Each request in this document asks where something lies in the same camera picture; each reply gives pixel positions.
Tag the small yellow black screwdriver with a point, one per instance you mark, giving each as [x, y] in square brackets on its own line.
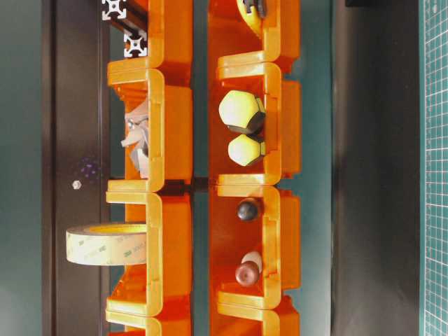
[245, 150]

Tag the large yellow black screwdriver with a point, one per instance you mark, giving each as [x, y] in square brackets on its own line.
[242, 112]

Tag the upper orange bin, brackets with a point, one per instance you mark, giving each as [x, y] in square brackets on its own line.
[169, 107]

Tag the pile of grey corner brackets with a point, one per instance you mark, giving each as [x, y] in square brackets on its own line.
[137, 123]

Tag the lower orange bin, screwdrivers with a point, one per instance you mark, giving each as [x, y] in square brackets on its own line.
[281, 130]

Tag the cream double-sided tape roll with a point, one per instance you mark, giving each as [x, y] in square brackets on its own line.
[111, 244]

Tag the upper orange bin, tape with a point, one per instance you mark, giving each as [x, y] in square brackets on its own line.
[160, 288]

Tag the yellow utility knife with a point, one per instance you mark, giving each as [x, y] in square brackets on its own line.
[253, 12]

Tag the green cutting mat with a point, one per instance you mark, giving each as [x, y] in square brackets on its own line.
[434, 122]

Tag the dark handled tool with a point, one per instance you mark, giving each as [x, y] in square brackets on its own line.
[249, 209]

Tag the lower orange bin, small handles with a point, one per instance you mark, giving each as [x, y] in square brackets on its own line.
[275, 235]

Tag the red white handled tool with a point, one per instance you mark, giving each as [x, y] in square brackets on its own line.
[248, 272]

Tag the upper orange bin, frame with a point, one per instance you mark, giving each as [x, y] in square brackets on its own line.
[170, 33]

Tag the black rack base frame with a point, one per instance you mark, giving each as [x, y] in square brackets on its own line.
[75, 161]

